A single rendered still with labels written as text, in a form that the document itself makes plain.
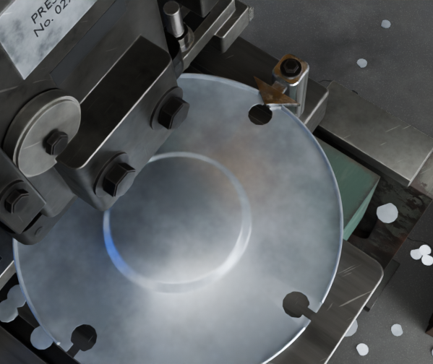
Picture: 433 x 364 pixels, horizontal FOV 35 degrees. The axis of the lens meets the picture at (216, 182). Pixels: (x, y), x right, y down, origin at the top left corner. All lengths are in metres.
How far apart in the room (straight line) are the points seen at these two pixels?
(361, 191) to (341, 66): 0.84
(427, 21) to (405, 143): 0.90
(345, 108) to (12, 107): 0.49
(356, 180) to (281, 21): 0.91
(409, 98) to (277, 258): 1.01
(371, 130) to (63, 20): 0.49
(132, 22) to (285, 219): 0.24
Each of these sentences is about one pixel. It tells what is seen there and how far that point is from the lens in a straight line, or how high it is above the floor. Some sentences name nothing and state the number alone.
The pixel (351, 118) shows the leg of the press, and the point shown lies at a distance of 0.81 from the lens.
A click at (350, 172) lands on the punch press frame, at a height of 0.64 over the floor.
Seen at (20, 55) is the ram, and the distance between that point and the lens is 0.38.
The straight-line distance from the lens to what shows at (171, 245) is 0.60.
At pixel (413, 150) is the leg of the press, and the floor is 0.64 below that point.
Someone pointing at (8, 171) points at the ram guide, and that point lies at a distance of 0.36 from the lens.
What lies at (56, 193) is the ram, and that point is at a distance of 0.49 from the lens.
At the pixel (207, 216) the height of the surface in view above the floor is 0.79.
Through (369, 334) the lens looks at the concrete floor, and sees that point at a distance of 1.39.
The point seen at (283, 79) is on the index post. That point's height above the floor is 0.79.
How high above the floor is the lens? 1.36
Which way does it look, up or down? 69 degrees down
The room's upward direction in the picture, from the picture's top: 9 degrees counter-clockwise
